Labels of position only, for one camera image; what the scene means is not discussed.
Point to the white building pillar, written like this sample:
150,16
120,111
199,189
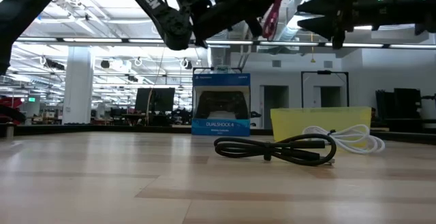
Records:
78,88

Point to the black background equipment rack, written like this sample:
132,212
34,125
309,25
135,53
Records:
405,103

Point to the black background rig frame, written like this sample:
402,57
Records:
323,72

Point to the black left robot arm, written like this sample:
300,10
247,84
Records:
163,16

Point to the dark background monitors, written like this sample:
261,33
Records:
156,99

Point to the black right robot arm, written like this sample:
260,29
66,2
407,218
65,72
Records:
425,9

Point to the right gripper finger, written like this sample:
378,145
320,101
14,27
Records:
323,6
335,26

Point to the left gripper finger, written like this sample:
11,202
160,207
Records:
255,26
231,19

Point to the yellow translucent plastic bin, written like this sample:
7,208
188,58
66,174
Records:
316,120

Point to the blue DualShock controller box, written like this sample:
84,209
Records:
220,127

